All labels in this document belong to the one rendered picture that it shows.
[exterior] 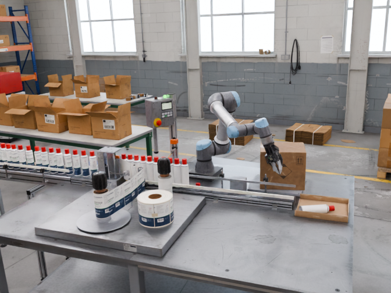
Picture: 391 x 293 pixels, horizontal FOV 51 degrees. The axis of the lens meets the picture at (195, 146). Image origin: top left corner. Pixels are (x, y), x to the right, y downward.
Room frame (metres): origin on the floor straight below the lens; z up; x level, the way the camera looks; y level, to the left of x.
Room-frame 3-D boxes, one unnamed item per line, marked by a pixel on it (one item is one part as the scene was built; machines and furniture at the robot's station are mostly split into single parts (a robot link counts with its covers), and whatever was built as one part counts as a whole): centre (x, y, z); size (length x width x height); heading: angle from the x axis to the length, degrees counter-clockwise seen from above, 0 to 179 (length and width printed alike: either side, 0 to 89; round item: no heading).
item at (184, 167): (2.62, 0.08, 0.98); 0.05 x 0.05 x 0.20
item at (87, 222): (2.16, 0.54, 0.89); 0.31 x 0.31 x 0.01
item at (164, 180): (2.36, 0.20, 1.03); 0.09 x 0.09 x 0.30
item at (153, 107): (2.77, 0.24, 1.38); 0.17 x 0.10 x 0.19; 124
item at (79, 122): (4.70, 1.25, 0.96); 0.53 x 0.45 x 0.37; 152
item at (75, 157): (2.94, 0.90, 0.98); 0.05 x 0.05 x 0.20
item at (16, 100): (5.31, 2.43, 0.97); 0.45 x 0.40 x 0.37; 153
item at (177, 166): (2.63, 0.13, 0.98); 0.05 x 0.05 x 0.20
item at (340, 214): (2.29, -0.76, 0.85); 0.30 x 0.26 x 0.04; 69
